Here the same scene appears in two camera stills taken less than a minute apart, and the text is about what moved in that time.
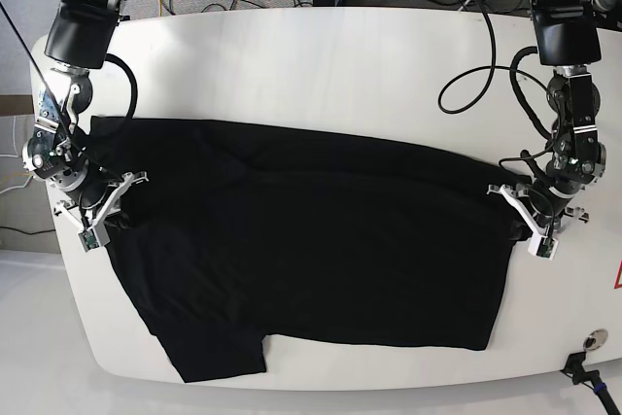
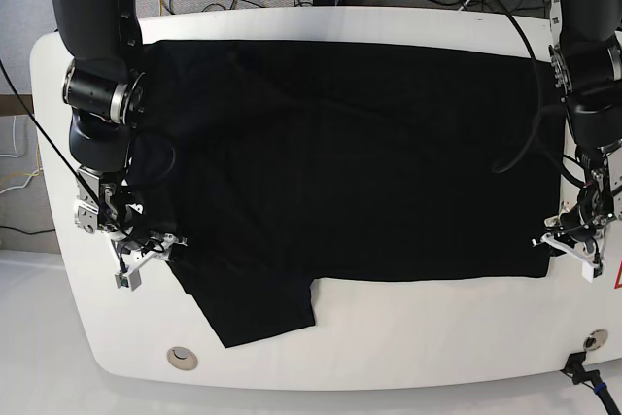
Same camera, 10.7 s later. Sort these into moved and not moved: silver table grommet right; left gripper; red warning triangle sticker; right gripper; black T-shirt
Moved: black T-shirt; left gripper; right gripper
Not moved: silver table grommet right; red warning triangle sticker
